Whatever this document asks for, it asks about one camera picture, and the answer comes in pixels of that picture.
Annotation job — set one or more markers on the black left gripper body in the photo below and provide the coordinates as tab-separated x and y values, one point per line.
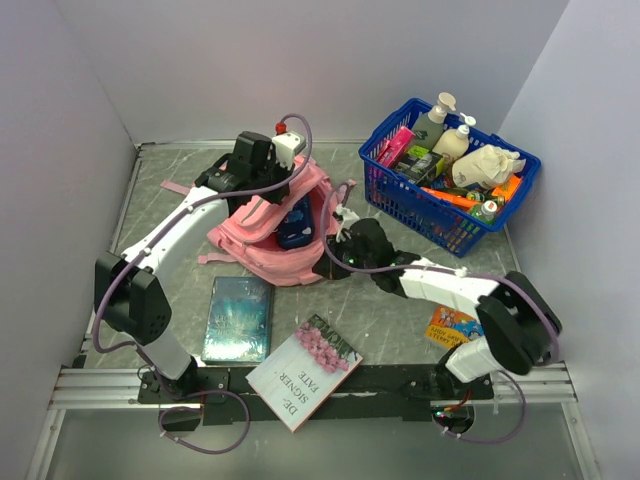
272	173

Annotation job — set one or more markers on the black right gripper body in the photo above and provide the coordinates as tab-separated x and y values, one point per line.
346	251

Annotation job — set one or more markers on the blue pencil case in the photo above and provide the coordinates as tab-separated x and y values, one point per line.
297	229

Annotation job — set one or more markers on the white book pink flowers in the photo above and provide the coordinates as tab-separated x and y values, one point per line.
301	374

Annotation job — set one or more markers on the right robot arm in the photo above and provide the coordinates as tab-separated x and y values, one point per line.
520	330

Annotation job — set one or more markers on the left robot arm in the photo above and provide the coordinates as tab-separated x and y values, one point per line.
129	288

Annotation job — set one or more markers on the beige cloth bag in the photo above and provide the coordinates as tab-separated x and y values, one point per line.
487	167

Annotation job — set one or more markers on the orange snack pack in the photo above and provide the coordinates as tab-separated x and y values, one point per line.
507	190

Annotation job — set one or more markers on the black green box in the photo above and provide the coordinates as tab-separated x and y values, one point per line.
420	165

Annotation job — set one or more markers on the pink box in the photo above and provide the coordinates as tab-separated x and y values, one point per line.
395	147

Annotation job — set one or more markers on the orange packet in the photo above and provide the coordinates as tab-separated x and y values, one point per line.
456	200

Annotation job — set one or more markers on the blue plastic basket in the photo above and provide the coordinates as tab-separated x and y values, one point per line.
435	219

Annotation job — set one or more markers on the yellow children's book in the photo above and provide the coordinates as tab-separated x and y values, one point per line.
449	327

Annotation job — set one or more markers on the green bottle red cap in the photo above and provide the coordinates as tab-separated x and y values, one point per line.
485	212

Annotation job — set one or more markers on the grey pump bottle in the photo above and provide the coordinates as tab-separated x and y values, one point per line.
429	127

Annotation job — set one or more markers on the cream pump bottle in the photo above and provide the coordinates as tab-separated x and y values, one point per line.
454	143

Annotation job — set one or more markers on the teal hardcover book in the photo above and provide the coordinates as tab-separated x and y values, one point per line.
238	330

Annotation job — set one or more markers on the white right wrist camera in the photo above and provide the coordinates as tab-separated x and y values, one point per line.
345	218

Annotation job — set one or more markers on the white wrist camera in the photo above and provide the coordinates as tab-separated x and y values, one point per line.
345	218
288	145

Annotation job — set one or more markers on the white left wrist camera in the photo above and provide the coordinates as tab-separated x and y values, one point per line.
288	145

